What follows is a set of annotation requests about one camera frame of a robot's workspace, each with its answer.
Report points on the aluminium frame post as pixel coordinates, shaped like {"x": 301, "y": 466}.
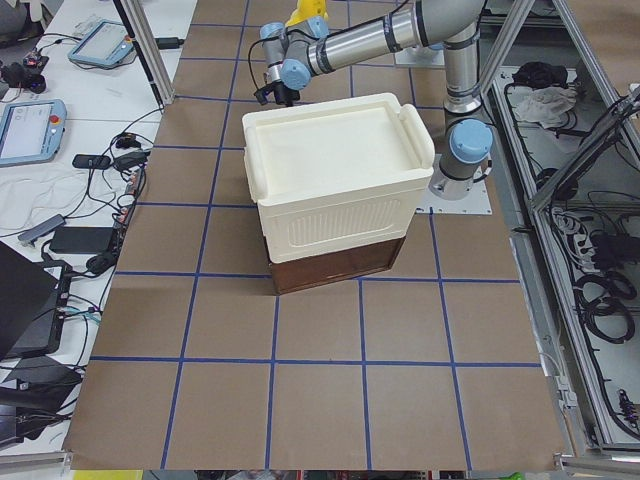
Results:
{"x": 139, "y": 31}

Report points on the yellow plush dinosaur toy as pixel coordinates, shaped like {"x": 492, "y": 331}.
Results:
{"x": 307, "y": 9}

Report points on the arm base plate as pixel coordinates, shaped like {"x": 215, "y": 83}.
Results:
{"x": 460, "y": 202}

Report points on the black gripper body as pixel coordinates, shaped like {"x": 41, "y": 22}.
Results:
{"x": 285, "y": 95}

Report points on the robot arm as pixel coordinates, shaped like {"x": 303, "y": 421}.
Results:
{"x": 296, "y": 54}
{"x": 421, "y": 57}

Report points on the teach pendant tablet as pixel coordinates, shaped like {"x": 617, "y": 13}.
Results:
{"x": 106, "y": 46}
{"x": 31, "y": 132}

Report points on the black power adapter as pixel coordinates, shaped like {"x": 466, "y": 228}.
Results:
{"x": 81, "y": 240}

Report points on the black laptop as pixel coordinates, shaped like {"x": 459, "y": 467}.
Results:
{"x": 33, "y": 298}

